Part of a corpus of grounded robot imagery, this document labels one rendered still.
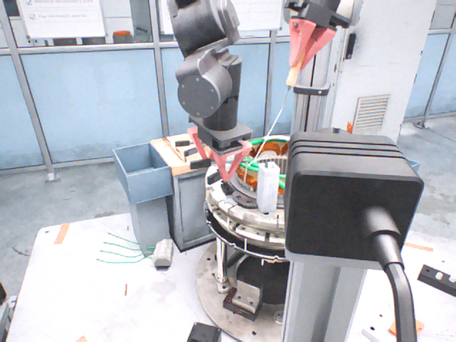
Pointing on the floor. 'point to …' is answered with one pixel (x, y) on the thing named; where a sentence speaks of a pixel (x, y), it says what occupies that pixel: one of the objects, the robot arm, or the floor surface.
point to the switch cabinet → (377, 66)
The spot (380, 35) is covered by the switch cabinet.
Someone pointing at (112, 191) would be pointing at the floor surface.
